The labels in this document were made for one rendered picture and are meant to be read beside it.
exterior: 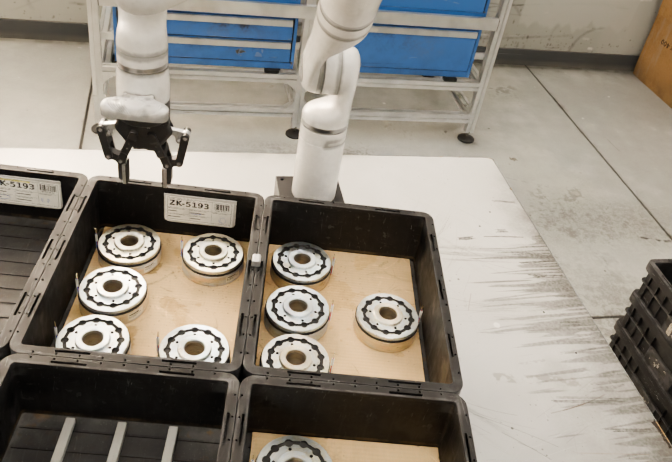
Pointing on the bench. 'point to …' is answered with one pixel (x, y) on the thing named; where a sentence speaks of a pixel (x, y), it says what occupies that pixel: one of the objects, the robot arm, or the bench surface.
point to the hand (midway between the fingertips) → (145, 175)
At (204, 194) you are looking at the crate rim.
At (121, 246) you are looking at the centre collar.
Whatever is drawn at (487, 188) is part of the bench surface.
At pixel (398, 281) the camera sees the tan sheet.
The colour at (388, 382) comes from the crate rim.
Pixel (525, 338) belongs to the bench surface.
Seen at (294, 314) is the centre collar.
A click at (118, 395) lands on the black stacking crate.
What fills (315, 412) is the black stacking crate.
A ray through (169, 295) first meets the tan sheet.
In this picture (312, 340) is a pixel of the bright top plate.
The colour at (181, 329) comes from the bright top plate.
